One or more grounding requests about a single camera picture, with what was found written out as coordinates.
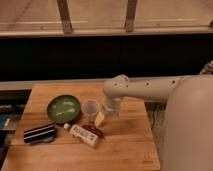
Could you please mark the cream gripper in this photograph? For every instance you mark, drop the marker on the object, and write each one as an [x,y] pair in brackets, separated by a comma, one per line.
[99,120]

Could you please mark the dark red pepper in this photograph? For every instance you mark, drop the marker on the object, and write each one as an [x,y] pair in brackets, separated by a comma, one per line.
[94,130]

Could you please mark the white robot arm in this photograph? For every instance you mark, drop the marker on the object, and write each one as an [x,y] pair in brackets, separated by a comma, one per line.
[188,138]

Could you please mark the clear plastic cup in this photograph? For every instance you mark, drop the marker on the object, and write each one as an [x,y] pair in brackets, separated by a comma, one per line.
[90,108]

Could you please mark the white squeeze bottle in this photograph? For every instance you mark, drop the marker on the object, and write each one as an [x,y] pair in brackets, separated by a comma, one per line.
[82,134]

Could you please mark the green round plate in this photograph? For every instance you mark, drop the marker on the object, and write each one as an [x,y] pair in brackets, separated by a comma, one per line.
[63,108]

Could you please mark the black white striped cloth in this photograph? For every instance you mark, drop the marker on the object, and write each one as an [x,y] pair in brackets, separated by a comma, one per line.
[39,133]

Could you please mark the right metal window post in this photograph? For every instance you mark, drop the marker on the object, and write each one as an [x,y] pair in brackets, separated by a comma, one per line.
[130,15]

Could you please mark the metal window post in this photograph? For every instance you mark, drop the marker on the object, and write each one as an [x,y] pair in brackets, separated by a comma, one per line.
[64,16]
[130,15]

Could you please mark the left metal window post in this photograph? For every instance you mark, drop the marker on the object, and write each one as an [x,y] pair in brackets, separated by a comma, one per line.
[64,16]

